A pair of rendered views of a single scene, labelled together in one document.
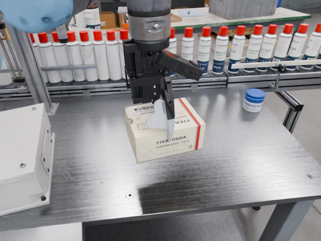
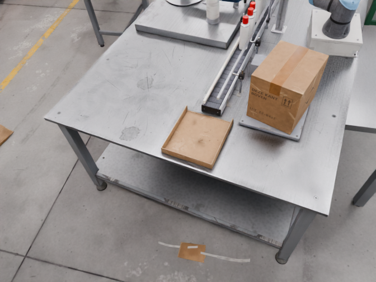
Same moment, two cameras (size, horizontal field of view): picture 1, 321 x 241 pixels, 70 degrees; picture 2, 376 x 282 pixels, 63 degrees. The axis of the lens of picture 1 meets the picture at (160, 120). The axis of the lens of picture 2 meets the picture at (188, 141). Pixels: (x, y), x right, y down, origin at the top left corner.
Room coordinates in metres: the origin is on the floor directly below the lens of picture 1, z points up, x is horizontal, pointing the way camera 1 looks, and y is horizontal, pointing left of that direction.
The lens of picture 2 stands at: (0.27, 2.30, 2.04)
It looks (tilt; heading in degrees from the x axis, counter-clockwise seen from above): 52 degrees down; 306
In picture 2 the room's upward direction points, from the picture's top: 6 degrees counter-clockwise
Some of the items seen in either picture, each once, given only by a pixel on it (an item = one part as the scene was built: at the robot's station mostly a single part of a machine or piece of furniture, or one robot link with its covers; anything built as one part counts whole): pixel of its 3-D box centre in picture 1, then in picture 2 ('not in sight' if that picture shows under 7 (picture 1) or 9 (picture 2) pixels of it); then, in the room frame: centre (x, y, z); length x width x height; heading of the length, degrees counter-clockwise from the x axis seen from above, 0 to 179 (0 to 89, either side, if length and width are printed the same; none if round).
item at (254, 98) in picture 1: (253, 100); not in sight; (0.78, -0.37, 0.87); 0.07 x 0.07 x 0.07
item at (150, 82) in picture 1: (148, 69); not in sight; (0.43, 0.02, 1.14); 0.09 x 0.08 x 0.12; 108
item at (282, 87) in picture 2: not in sight; (285, 87); (0.50, 1.14, 0.99); 0.30 x 0.24 x 0.27; 86
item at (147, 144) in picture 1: (162, 127); not in sight; (0.44, -0.01, 0.99); 0.16 x 0.12 x 0.07; 108
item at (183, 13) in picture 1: (190, 13); not in sight; (2.74, -0.33, 0.81); 0.32 x 0.24 x 0.01; 3
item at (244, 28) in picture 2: not in sight; (244, 33); (0.87, 0.81, 0.98); 0.05 x 0.05 x 0.20
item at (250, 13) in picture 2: not in sight; (249, 24); (0.88, 0.72, 0.98); 0.05 x 0.05 x 0.20
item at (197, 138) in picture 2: not in sight; (198, 135); (0.78, 1.51, 0.85); 0.30 x 0.26 x 0.04; 97
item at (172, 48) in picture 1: (170, 53); not in sight; (0.98, -0.04, 0.98); 0.05 x 0.05 x 0.20
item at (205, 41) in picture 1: (204, 51); not in sight; (0.99, -0.19, 0.98); 0.05 x 0.05 x 0.20
